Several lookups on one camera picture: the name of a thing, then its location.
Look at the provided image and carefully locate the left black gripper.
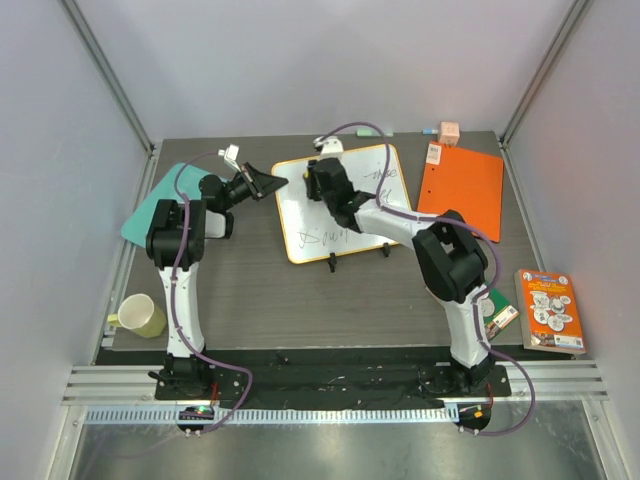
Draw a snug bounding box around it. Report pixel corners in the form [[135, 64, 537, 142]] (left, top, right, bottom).
[[222, 163, 289, 211]]

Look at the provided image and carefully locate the yellow framed whiteboard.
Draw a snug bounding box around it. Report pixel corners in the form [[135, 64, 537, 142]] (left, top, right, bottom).
[[271, 144, 411, 264]]

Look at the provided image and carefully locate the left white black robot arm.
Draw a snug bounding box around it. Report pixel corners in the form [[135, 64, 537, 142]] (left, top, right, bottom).
[[146, 163, 288, 400]]

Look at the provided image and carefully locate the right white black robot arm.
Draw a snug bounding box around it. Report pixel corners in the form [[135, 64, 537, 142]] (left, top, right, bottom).
[[303, 158, 494, 395]]

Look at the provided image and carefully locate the left black whiteboard foot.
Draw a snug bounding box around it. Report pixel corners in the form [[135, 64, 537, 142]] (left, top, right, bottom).
[[327, 252, 337, 273]]

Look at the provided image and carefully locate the green white eraser block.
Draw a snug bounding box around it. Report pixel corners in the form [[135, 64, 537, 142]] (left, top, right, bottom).
[[356, 127, 394, 138]]

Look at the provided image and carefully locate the teal cutting board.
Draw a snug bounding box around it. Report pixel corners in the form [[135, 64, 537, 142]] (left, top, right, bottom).
[[121, 163, 210, 248]]

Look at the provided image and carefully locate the pink cube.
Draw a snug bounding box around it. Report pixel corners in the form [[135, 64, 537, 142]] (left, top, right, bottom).
[[438, 121, 460, 146]]

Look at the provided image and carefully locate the orange folder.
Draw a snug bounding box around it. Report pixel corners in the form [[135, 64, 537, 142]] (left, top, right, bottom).
[[417, 142, 504, 243]]

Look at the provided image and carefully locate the pale yellow mug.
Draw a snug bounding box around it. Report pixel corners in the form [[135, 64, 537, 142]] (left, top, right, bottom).
[[107, 293, 167, 339]]

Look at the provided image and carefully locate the green book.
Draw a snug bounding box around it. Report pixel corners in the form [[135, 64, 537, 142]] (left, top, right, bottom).
[[480, 288, 519, 341]]

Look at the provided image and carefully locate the orange book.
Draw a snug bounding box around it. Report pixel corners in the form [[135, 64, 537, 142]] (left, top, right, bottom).
[[514, 269, 586, 355]]

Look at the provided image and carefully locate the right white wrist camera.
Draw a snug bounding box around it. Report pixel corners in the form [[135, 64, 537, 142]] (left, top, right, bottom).
[[313, 135, 344, 161]]

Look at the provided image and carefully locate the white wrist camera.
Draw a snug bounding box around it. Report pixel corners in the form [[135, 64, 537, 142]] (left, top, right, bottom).
[[313, 135, 344, 161], [217, 144, 241, 172]]

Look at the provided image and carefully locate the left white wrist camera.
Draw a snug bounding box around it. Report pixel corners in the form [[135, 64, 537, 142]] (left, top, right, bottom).
[[217, 144, 241, 172]]

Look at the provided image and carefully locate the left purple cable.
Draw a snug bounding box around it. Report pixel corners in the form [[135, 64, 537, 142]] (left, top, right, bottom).
[[169, 149, 254, 435]]

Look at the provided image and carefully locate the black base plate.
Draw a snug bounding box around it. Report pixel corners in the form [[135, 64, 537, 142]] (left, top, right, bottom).
[[148, 347, 512, 411]]

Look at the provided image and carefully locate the slotted grey cable duct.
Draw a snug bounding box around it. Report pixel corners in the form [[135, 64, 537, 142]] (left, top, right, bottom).
[[84, 405, 459, 426]]

